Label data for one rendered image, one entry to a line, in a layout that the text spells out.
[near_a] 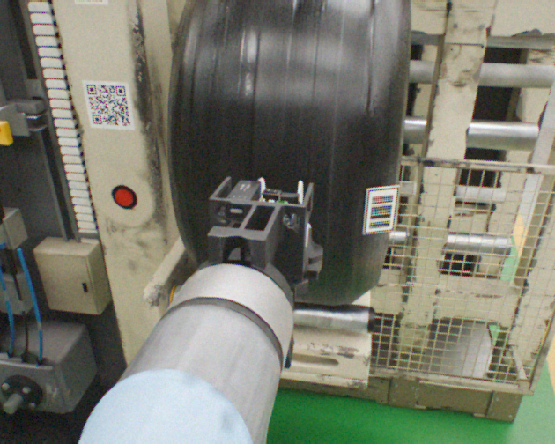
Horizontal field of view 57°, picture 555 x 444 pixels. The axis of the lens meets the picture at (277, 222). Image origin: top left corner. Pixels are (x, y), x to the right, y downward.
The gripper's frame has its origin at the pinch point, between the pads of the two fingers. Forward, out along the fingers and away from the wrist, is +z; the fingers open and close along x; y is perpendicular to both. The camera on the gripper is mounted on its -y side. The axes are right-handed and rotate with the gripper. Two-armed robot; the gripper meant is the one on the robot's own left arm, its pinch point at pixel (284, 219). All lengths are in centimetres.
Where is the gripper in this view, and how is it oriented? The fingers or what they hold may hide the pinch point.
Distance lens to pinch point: 51.5
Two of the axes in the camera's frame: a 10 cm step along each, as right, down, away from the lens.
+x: -9.9, -0.9, 1.5
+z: 1.7, -3.9, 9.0
